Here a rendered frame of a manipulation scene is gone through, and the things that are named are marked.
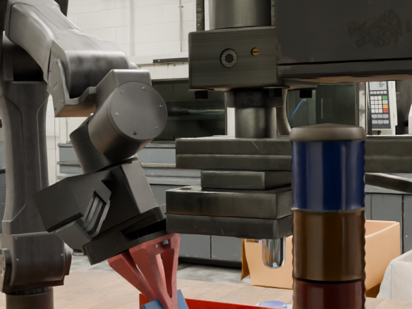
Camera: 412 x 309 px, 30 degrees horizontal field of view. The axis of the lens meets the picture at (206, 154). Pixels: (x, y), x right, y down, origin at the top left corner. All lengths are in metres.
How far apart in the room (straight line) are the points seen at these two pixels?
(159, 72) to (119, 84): 5.46
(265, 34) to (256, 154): 0.10
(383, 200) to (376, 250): 2.22
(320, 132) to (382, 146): 0.23
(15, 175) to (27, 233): 0.08
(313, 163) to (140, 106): 0.34
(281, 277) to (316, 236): 2.70
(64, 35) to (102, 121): 0.16
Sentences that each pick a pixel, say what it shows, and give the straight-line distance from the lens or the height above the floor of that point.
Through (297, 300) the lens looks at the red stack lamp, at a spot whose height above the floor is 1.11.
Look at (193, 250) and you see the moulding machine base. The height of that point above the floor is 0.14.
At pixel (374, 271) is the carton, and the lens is 3.13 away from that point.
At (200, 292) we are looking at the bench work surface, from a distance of 1.33.
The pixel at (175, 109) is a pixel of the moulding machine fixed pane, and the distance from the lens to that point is 6.08.
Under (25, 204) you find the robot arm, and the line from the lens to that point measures 1.00.
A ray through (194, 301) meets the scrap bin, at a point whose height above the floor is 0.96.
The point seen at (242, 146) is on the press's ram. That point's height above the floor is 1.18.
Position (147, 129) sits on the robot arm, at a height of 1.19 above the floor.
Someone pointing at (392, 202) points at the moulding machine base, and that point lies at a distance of 5.33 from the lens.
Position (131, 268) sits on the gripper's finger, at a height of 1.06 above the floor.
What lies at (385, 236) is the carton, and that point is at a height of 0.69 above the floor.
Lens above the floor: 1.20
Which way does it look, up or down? 3 degrees down
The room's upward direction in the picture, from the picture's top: 1 degrees counter-clockwise
